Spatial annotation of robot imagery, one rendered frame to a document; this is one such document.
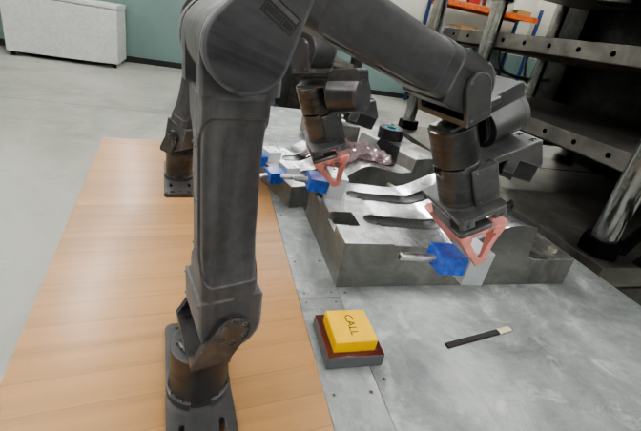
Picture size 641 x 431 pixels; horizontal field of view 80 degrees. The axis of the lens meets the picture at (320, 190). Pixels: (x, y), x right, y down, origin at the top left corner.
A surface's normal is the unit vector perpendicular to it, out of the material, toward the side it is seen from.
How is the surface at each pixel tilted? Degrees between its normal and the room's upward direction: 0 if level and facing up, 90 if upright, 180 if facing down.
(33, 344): 0
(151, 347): 0
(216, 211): 90
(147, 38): 90
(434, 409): 0
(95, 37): 90
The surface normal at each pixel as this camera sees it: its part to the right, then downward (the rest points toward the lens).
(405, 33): 0.49, 0.38
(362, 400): 0.17, -0.90
